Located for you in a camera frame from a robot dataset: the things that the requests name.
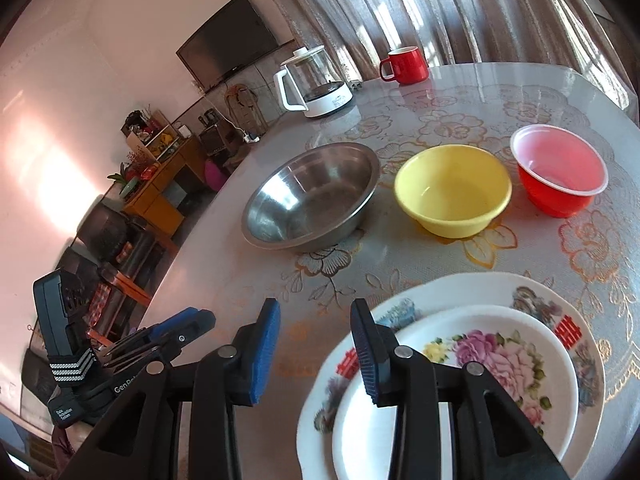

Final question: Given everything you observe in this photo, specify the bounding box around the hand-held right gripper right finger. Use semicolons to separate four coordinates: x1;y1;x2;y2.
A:
350;298;571;480

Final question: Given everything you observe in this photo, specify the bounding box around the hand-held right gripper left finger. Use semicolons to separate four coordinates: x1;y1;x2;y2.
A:
60;297;282;480

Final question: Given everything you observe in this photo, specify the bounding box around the wooden shelf with ornaments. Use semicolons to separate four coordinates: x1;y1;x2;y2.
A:
122;107;181;161

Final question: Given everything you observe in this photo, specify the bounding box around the black wall television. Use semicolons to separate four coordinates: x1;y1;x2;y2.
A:
176;0;279;93

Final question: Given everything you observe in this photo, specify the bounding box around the green potted plant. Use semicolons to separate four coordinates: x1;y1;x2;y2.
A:
107;162;141;198

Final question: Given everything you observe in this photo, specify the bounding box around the grey sheer window curtain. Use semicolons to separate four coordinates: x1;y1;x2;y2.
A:
245;0;640;123

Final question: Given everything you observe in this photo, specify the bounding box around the orange wooden cabinet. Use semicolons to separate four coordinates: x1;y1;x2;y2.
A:
122;135;203;241

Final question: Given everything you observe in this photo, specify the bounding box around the pink plastic stool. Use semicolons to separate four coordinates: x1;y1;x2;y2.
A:
204;159;228;191

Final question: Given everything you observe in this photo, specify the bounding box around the small black appliance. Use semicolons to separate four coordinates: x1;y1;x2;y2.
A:
200;125;231;156

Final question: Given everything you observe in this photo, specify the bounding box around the red plastic bowl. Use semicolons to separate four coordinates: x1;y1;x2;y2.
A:
510;124;609;219

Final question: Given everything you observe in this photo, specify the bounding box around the red mug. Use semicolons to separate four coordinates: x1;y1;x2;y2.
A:
378;45;429;85

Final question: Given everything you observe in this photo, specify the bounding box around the stainless steel bowl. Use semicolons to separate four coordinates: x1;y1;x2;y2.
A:
241;142;381;252

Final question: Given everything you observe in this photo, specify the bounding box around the scalloped plate red print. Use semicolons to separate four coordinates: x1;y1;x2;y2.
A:
296;271;607;480

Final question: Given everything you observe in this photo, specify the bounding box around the wooden folding chair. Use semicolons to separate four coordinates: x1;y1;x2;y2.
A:
222;82;268;131

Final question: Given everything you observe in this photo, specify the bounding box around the white glass electric kettle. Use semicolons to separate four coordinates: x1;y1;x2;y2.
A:
273;46;357;119

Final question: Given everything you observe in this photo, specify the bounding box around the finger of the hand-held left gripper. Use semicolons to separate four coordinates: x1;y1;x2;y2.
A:
160;311;217;361
148;307;201;338

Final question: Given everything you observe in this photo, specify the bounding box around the small plate pink flower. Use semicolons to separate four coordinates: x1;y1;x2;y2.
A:
331;305;580;480

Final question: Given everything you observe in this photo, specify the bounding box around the yellow plastic bowl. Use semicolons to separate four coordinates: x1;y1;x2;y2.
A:
394;144;513;239

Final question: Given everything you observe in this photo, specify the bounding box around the black leather sofa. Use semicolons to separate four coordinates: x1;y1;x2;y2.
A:
75;200;166;311

